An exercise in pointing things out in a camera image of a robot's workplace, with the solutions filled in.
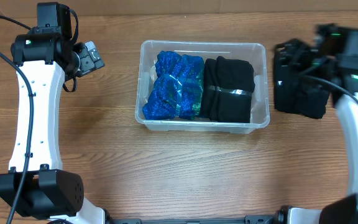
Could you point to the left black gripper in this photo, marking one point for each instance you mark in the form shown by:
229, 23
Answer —
72, 65

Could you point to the sparkly blue knit garment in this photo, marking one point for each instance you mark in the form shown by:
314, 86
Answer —
178, 89

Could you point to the black garment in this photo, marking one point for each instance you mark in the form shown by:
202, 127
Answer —
227, 92
293, 94

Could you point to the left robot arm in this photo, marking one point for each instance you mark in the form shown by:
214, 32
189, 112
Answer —
45, 58

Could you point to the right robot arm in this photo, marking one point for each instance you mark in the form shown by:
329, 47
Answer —
305, 77

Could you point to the clear plastic storage bin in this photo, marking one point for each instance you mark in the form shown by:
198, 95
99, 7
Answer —
255, 53

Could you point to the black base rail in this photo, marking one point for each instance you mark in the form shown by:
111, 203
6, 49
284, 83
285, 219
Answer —
248, 219

